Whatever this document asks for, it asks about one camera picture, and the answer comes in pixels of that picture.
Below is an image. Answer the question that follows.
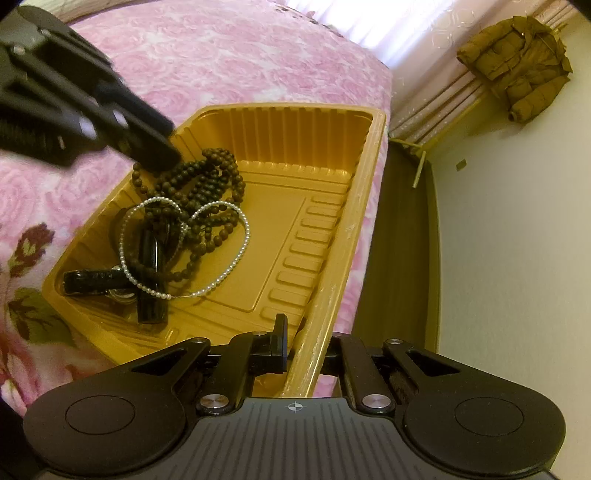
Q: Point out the beige striped curtain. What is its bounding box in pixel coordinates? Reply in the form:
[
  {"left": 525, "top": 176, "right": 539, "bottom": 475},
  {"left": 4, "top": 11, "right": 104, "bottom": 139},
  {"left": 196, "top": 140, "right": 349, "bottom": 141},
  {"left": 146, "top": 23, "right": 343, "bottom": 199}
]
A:
[{"left": 390, "top": 7, "right": 571, "bottom": 149}]

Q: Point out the brown padded jacket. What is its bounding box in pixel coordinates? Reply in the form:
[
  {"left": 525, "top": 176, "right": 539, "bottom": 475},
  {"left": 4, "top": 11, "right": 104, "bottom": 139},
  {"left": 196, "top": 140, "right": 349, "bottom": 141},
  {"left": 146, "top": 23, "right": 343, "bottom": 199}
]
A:
[{"left": 456, "top": 16, "right": 574, "bottom": 123}]

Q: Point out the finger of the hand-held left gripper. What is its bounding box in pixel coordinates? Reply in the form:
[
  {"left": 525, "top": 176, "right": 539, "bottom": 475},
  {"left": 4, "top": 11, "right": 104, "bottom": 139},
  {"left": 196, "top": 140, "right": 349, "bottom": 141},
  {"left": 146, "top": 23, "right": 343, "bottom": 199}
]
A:
[
  {"left": 110, "top": 114, "right": 182, "bottom": 175},
  {"left": 95, "top": 79, "right": 176, "bottom": 137}
]

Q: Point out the dark large-bead necklace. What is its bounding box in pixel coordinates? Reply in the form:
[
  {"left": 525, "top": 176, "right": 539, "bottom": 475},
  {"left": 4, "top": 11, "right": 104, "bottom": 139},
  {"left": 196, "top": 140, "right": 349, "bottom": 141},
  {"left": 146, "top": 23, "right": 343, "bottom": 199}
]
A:
[{"left": 131, "top": 147, "right": 246, "bottom": 219}]

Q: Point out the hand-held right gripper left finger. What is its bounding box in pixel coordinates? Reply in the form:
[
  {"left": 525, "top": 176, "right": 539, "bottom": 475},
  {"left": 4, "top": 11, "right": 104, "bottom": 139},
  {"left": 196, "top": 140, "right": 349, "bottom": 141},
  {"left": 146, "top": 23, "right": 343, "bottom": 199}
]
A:
[{"left": 131, "top": 314, "right": 290, "bottom": 414}]

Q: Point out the yellow plastic tray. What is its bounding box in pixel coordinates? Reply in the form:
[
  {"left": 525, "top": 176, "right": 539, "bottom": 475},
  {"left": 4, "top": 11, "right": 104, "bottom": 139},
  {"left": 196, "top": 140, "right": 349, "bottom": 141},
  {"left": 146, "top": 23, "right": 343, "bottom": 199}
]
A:
[{"left": 41, "top": 104, "right": 387, "bottom": 398}]

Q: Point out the brown strap gold watch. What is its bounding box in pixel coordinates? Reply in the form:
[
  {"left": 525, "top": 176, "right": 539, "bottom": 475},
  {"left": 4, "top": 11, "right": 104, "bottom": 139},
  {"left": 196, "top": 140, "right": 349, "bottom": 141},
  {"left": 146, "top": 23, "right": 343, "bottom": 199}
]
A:
[{"left": 63, "top": 269, "right": 138, "bottom": 306}]

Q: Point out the thin wooden stick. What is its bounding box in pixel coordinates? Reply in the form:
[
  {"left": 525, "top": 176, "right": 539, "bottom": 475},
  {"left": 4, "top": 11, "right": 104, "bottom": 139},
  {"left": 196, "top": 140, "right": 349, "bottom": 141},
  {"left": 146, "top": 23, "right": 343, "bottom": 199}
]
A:
[{"left": 406, "top": 142, "right": 427, "bottom": 189}]

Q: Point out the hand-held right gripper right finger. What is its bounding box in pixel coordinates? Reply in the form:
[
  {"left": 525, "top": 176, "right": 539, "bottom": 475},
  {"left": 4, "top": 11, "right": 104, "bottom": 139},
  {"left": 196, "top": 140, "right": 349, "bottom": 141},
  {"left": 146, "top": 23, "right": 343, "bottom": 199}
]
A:
[{"left": 322, "top": 333, "right": 462, "bottom": 414}]

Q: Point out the white sheer curtain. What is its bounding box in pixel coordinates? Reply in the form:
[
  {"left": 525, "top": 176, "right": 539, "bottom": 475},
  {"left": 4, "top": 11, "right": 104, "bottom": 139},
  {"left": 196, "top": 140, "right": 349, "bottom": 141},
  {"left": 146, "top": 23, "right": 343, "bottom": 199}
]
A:
[{"left": 272, "top": 0, "right": 525, "bottom": 66}]

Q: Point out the brown small-bead necklace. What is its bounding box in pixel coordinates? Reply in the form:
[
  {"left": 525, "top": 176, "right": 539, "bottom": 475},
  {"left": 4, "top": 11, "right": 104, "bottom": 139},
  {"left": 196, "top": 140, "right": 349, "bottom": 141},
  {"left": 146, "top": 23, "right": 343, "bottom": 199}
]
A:
[{"left": 122, "top": 203, "right": 246, "bottom": 288}]

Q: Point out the white pearl necklace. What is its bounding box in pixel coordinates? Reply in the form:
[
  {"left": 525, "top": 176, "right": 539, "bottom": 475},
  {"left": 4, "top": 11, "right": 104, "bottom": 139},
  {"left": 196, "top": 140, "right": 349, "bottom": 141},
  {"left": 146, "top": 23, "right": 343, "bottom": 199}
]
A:
[{"left": 118, "top": 196, "right": 251, "bottom": 301}]

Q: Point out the pink floral blanket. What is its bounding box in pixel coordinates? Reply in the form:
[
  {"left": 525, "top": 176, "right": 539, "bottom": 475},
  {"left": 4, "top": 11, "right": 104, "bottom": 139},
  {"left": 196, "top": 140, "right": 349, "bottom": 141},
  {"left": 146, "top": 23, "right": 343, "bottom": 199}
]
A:
[{"left": 0, "top": 0, "right": 394, "bottom": 416}]

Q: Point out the brown wooden bed frame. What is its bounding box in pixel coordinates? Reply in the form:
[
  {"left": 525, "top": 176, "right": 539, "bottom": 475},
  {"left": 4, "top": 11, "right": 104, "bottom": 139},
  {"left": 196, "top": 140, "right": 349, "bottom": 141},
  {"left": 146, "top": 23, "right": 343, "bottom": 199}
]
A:
[{"left": 350, "top": 137, "right": 442, "bottom": 398}]

